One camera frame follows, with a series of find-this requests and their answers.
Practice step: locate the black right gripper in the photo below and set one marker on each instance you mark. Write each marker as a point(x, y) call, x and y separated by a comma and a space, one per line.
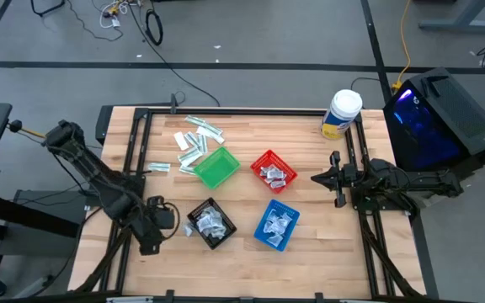
point(337, 198)

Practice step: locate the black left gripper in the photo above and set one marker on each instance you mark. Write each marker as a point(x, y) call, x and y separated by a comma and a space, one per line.
point(150, 246)

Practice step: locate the blue white square packet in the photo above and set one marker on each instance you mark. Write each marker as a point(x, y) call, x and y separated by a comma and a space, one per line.
point(285, 219)
point(268, 228)
point(275, 240)
point(273, 215)
point(280, 229)

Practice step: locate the black white square packet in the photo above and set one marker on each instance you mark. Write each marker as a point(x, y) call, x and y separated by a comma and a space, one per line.
point(219, 223)
point(208, 230)
point(188, 229)
point(214, 212)
point(202, 219)
point(218, 234)

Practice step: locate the green white long packet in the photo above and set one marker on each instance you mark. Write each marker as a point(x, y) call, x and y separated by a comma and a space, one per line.
point(159, 167)
point(213, 128)
point(194, 120)
point(190, 156)
point(187, 169)
point(203, 143)
point(192, 139)

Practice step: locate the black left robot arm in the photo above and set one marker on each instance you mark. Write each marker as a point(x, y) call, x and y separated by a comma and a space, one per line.
point(95, 172)

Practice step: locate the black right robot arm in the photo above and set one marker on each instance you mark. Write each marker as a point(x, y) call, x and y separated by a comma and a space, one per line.
point(415, 183)

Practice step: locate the blue plastic basket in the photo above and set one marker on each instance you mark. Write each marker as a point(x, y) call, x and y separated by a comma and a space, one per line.
point(286, 206)

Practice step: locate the red plastic basket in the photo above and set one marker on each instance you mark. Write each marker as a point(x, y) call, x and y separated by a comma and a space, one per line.
point(273, 156)

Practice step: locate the silver aluminium bar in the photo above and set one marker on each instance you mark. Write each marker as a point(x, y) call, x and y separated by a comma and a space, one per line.
point(129, 300)
point(358, 301)

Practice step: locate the black plastic basket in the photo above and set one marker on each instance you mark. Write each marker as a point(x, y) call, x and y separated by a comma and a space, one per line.
point(211, 202)

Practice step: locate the white container with blue band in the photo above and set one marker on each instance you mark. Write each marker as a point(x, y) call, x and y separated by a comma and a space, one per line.
point(345, 105)

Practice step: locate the green plastic basket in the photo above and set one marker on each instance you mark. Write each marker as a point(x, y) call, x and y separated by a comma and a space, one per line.
point(217, 167)

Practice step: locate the black power box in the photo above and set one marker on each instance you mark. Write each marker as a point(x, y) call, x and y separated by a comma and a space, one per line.
point(103, 124)

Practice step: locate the black computer tower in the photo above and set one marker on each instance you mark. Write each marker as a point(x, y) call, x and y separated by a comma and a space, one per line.
point(457, 109)

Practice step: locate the grey table leg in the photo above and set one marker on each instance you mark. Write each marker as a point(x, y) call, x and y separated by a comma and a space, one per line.
point(461, 23)

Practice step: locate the black stand base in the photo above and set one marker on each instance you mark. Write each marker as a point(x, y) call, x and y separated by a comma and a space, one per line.
point(46, 12)

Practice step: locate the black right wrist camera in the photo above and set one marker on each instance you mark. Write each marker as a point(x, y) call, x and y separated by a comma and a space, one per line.
point(350, 174)

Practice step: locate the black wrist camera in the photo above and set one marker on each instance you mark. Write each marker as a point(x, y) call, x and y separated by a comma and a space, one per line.
point(350, 174)
point(164, 219)

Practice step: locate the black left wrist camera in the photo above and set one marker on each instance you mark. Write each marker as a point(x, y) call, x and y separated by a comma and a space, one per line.
point(164, 219)

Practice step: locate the black aluminium rig frame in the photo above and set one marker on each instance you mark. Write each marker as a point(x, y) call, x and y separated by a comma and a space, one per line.
point(246, 111)

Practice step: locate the black frame clamp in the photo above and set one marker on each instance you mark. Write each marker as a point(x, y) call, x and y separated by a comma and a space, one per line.
point(174, 103)

